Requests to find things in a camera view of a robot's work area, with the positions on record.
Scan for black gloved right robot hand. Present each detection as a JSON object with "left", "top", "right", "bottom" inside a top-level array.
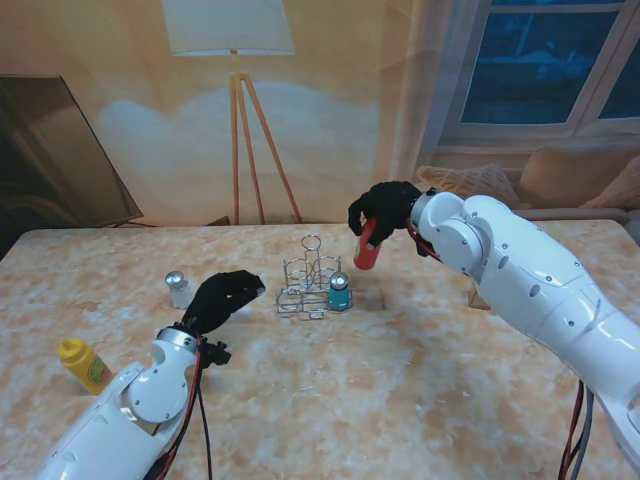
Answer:
[{"left": 347, "top": 181, "right": 424, "bottom": 248}]

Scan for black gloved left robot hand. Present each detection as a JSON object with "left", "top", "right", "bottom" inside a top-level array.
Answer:
[{"left": 182, "top": 269, "right": 267, "bottom": 335}]

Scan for red ketchup squeeze bottle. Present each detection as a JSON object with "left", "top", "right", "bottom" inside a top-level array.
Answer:
[{"left": 352, "top": 218, "right": 384, "bottom": 272}]

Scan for teal shaker with silver cap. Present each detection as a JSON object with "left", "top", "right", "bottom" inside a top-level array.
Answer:
[{"left": 328, "top": 273, "right": 351, "bottom": 311}]

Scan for clear salt shaker silver cap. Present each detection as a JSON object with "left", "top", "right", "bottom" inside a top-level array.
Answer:
[{"left": 164, "top": 270, "right": 194, "bottom": 310}]

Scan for yellow mustard squeeze bottle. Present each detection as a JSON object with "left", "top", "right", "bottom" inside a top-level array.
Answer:
[{"left": 58, "top": 338, "right": 112, "bottom": 396}]

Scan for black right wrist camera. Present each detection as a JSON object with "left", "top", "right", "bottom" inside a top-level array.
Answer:
[{"left": 407, "top": 222, "right": 442, "bottom": 261}]

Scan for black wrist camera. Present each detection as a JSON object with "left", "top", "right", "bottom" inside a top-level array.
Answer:
[
  {"left": 199, "top": 339, "right": 233, "bottom": 369},
  {"left": 407, "top": 222, "right": 442, "bottom": 261}
]

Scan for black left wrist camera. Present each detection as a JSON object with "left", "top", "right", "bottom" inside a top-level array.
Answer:
[{"left": 199, "top": 339, "right": 233, "bottom": 369}]

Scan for chrome wire condiment rack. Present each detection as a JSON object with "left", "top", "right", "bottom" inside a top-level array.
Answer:
[{"left": 274, "top": 234, "right": 355, "bottom": 321}]

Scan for red and black left arm cables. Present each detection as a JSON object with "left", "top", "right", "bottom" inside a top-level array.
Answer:
[{"left": 144, "top": 334, "right": 214, "bottom": 480}]

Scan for red and grey right arm cables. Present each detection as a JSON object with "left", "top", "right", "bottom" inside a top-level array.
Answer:
[{"left": 557, "top": 379, "right": 596, "bottom": 480}]

